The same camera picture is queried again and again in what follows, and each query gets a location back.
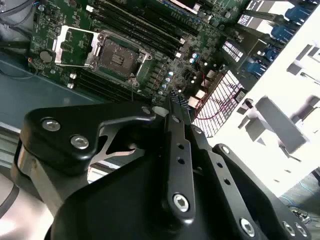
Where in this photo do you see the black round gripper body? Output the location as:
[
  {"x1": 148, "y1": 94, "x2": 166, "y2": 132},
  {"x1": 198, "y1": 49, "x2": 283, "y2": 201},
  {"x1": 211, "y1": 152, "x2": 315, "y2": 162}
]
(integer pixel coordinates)
[{"x1": 51, "y1": 153, "x2": 242, "y2": 240}]

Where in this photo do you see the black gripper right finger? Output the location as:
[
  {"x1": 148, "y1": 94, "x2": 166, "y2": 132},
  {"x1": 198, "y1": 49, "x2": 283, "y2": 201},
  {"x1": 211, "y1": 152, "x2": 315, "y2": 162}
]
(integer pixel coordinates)
[{"x1": 174, "y1": 101, "x2": 312, "y2": 240}]

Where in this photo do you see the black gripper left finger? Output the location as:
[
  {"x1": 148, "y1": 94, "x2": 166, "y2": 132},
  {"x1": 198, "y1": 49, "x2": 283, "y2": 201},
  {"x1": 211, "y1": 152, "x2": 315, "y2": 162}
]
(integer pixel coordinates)
[{"x1": 11, "y1": 96, "x2": 197, "y2": 225}]

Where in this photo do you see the metal socket cover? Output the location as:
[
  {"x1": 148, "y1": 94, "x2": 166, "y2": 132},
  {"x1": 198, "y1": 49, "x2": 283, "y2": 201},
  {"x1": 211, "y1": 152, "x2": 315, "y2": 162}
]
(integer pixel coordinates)
[{"x1": 53, "y1": 24, "x2": 101, "y2": 70}]

